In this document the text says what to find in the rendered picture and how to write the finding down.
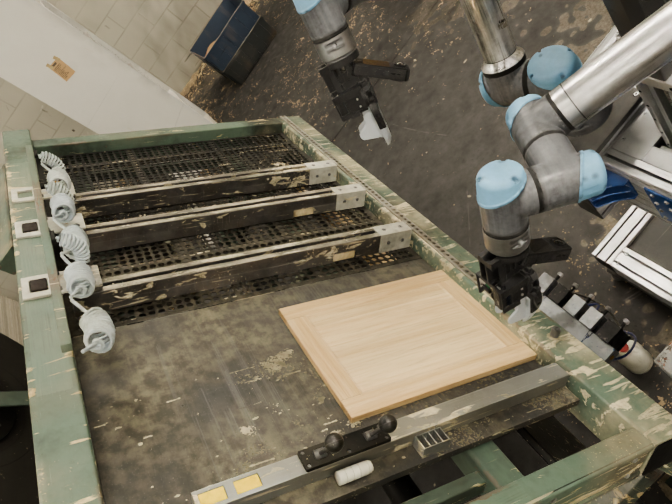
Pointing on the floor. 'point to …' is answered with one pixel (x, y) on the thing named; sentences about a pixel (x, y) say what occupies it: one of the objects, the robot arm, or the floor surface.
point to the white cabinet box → (84, 73)
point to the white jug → (638, 361)
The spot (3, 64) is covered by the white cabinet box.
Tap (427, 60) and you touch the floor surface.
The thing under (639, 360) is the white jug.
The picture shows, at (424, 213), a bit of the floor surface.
